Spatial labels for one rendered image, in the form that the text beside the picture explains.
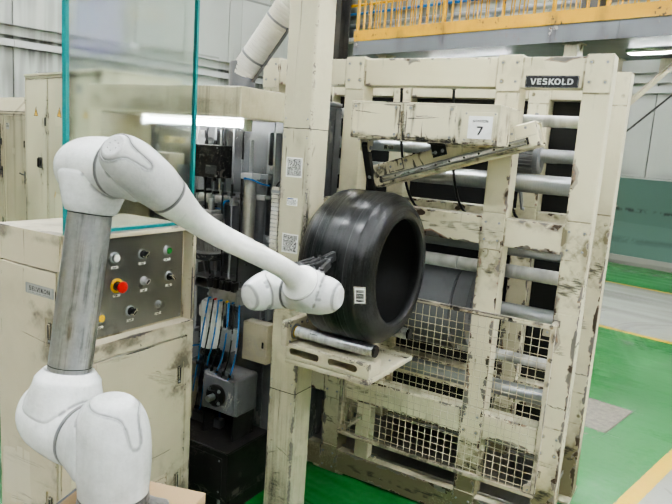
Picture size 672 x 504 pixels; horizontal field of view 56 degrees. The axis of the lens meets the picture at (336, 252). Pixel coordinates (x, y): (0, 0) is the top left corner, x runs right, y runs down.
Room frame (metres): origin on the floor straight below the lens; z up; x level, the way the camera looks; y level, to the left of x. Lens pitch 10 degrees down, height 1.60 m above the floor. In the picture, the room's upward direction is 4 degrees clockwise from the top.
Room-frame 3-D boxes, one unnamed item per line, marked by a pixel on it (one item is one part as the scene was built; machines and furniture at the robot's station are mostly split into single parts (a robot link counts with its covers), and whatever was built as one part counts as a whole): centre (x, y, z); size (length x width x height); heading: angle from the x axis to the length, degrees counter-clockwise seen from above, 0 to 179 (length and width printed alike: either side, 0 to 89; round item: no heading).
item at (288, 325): (2.42, 0.07, 0.90); 0.40 x 0.03 x 0.10; 149
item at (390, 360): (2.33, -0.08, 0.80); 0.37 x 0.36 x 0.02; 149
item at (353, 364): (2.21, -0.01, 0.83); 0.36 x 0.09 x 0.06; 59
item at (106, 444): (1.30, 0.47, 0.92); 0.18 x 0.16 x 0.22; 56
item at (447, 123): (2.52, -0.34, 1.71); 0.61 x 0.25 x 0.15; 59
